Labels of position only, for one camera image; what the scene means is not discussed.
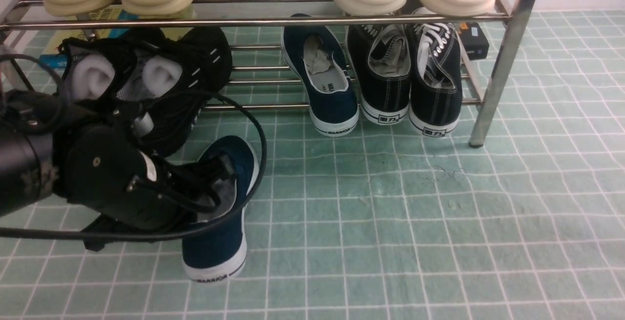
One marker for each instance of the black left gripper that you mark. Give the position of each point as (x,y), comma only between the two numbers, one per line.
(139,197)

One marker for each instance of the green checked floor cloth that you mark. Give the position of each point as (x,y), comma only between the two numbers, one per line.
(385,224)

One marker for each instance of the black knit sneaker left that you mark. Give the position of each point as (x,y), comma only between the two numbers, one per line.
(97,71)

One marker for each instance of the black canvas sneaker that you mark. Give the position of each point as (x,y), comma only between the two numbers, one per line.
(436,84)
(381,63)

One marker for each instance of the navy slip-on shoe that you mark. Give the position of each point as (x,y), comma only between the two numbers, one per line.
(220,254)
(315,55)

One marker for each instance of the black knit sneaker right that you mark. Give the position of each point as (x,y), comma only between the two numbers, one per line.
(168,79)

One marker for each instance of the steel shoe rack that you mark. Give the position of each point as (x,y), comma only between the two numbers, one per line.
(515,20)

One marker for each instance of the black canvas sneaker right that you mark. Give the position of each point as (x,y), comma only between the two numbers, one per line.
(436,84)

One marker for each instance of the black canvas sneaker left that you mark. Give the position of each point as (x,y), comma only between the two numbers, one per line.
(381,63)

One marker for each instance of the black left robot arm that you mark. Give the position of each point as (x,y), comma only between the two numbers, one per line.
(51,146)

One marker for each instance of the black box behind rack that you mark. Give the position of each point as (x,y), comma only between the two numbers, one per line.
(474,40)

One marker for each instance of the black knit sneaker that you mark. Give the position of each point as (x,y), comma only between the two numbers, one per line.
(97,71)
(168,79)

